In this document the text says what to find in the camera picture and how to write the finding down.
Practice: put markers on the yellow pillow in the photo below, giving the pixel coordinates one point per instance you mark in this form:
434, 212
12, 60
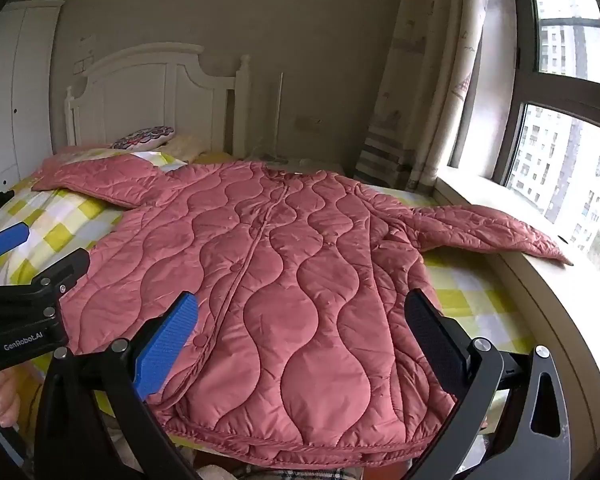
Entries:
214, 157

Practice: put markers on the dark framed window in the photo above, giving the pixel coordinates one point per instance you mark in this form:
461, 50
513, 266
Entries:
565, 110

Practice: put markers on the beige window sill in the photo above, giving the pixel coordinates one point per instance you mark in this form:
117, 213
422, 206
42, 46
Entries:
530, 285

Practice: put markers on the printed beige curtain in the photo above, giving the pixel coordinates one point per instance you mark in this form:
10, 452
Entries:
420, 75

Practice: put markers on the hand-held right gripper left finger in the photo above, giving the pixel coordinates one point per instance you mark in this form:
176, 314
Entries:
166, 342

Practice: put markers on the pink quilted jacket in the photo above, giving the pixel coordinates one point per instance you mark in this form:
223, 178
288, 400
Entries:
290, 270

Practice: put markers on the white wardrobe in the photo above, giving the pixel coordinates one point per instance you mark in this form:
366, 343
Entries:
15, 85

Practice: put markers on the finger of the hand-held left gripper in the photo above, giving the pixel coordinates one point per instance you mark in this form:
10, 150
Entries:
67, 270
5, 241

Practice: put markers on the yellow checked bed sheet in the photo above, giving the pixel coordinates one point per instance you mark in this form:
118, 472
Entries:
80, 220

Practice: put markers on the colourful patterned pillow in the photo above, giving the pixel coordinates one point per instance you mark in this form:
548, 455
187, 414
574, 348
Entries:
142, 138

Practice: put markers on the white bed headboard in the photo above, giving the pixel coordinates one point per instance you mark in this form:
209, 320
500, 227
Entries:
145, 95

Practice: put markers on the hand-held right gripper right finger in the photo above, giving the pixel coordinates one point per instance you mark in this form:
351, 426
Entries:
432, 340

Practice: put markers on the person's left hand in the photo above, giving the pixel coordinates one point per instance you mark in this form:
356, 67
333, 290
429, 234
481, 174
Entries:
6, 397

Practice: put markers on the cream pillow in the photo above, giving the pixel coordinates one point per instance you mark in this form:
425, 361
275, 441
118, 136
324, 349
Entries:
186, 145

